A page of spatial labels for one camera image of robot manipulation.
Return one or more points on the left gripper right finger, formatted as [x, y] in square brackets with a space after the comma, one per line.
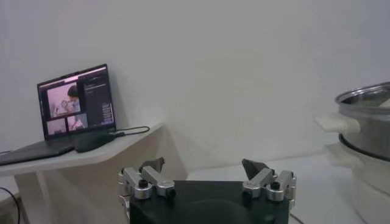
[259, 179]

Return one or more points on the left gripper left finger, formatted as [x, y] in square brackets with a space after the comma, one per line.
[155, 178]

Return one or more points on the stainless steel steamer basket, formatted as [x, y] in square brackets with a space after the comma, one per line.
[371, 131]

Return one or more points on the white side table with mouse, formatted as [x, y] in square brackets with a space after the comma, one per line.
[91, 170]

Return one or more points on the black computer mouse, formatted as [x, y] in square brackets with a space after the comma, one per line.
[91, 142]

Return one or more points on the black laptop with dark screen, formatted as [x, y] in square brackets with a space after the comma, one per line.
[91, 100]

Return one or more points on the cream electric cooker base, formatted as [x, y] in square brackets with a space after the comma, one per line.
[374, 188]

